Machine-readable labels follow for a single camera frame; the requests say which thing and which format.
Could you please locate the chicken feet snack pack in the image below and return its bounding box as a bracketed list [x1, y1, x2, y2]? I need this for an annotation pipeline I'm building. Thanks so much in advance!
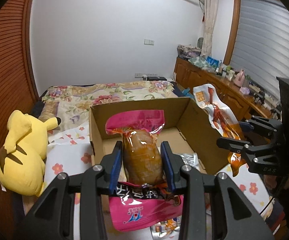
[192, 83, 248, 177]

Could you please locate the long white silver snack pack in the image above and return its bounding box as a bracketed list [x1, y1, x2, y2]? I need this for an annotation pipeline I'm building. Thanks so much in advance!
[180, 153, 200, 171]

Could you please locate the silver orange snack pouch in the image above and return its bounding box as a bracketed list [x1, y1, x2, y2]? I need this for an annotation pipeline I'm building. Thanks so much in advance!
[150, 216, 181, 240]

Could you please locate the pink braised meat snack pack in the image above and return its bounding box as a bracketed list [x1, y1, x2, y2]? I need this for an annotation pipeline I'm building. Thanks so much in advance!
[105, 109, 183, 232]

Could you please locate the person's right hand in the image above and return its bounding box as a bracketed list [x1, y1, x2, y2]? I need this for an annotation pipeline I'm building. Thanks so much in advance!
[264, 175, 289, 190]

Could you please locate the wooden sideboard cabinet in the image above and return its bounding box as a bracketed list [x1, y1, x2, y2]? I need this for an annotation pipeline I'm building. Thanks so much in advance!
[174, 57, 272, 121]

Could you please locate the brown cardboard box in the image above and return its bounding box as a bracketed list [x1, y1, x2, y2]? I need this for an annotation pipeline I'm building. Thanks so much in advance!
[88, 96, 235, 213]

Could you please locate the pink kettle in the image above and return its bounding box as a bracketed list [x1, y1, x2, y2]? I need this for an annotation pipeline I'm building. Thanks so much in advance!
[234, 69, 245, 87]

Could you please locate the yellow Pikachu plush toy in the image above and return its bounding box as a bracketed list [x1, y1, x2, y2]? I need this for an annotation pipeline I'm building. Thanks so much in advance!
[0, 110, 61, 197]

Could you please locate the blue box on sideboard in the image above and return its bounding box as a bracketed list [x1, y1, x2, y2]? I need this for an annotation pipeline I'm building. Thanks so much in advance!
[206, 56, 219, 68]

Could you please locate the window roller blind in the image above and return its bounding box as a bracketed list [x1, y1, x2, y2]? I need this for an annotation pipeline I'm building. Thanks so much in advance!
[230, 0, 289, 97]

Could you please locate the floral bed quilt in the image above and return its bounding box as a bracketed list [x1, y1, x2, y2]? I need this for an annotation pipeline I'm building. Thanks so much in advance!
[39, 81, 177, 132]

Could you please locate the wooden louvered wardrobe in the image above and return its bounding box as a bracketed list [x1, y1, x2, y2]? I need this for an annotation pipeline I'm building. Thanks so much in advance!
[0, 0, 38, 236]

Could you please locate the beige curtain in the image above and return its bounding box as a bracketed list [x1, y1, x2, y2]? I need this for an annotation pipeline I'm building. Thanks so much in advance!
[201, 0, 219, 57]

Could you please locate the wall switch plate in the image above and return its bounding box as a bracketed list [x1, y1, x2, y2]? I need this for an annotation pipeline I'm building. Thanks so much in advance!
[144, 39, 154, 46]

